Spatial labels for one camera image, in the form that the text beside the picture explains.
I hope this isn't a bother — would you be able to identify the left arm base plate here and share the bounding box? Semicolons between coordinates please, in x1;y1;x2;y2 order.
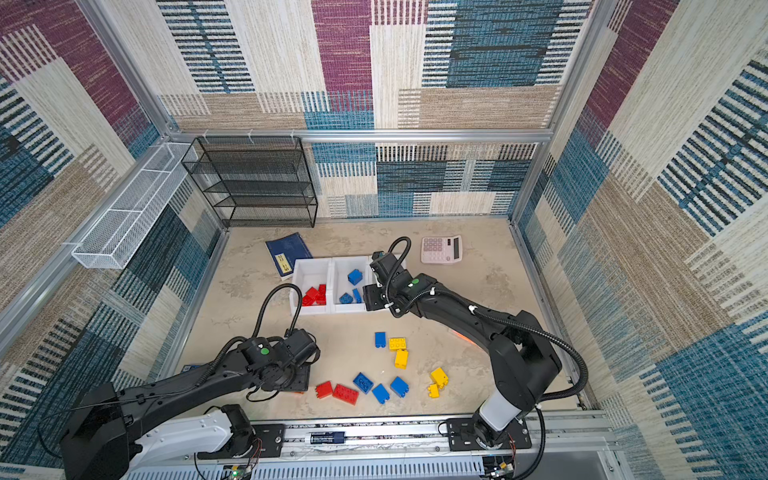
242;423;286;461

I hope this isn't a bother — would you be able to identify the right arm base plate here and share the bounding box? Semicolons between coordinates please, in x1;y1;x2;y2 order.
438;416;532;451

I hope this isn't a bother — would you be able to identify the white bin middle compartment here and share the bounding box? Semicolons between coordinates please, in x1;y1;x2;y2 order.
331;256;372;314

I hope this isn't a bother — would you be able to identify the white bin left compartment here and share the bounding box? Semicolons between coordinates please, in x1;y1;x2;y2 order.
289;258;333;316

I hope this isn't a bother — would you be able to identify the black wire shelf rack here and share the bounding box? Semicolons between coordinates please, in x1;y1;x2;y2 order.
181;136;318;228

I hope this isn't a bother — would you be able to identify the white wire mesh basket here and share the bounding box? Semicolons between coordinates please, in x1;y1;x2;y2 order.
72;142;189;270

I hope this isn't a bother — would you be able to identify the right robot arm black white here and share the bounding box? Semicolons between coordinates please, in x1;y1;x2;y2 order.
363;236;589;449

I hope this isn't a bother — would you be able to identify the yellow lego brick top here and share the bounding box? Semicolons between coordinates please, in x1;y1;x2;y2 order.
388;337;407;351

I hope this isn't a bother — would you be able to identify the red lego small square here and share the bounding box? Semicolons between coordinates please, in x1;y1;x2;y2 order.
315;381;334;399

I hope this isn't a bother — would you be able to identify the pink calculator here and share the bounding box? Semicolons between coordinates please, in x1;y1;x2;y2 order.
420;235;463;265

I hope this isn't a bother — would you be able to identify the red lego long brick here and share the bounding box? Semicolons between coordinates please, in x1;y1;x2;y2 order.
316;284;327;305

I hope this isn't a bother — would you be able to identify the yellow lego large brick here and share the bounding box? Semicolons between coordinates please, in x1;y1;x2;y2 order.
430;367;449;389

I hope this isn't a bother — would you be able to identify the blue lego square brick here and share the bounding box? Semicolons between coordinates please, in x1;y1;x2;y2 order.
374;332;387;348

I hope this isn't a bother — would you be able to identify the red lego flat brick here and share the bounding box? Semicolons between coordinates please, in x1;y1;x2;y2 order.
332;384;360;405

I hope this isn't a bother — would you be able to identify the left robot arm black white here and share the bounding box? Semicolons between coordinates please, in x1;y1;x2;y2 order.
57;325;320;479

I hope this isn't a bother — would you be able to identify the dark blue notebook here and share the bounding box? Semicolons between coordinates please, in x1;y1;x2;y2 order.
265;233;313;279

